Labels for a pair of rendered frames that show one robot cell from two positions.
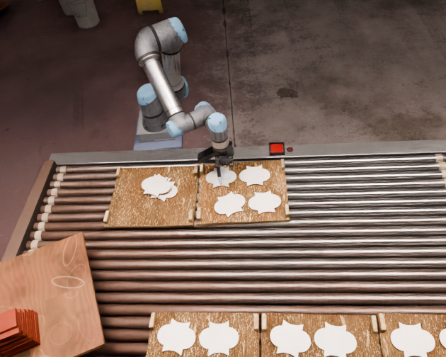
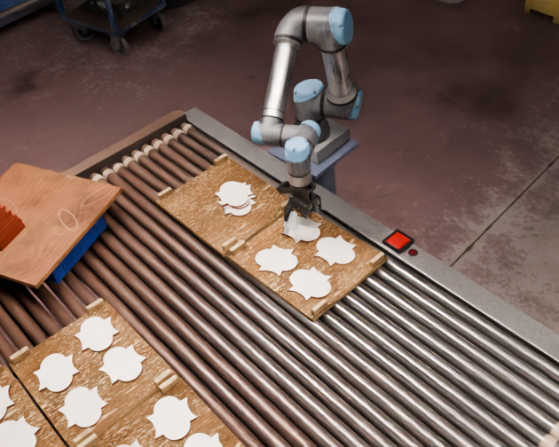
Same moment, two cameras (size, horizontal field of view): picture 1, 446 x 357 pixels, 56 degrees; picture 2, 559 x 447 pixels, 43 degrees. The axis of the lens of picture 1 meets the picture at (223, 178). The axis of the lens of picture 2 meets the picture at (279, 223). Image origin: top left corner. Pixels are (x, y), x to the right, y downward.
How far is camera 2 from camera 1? 1.19 m
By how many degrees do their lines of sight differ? 31
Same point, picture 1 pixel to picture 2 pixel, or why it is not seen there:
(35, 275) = (55, 198)
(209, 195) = (270, 239)
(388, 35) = not seen: outside the picture
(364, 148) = (504, 313)
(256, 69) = not seen: outside the picture
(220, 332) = (129, 360)
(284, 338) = (167, 413)
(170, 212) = (218, 229)
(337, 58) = not seen: outside the picture
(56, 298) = (47, 225)
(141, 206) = (203, 205)
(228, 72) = not seen: outside the picture
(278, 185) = (347, 278)
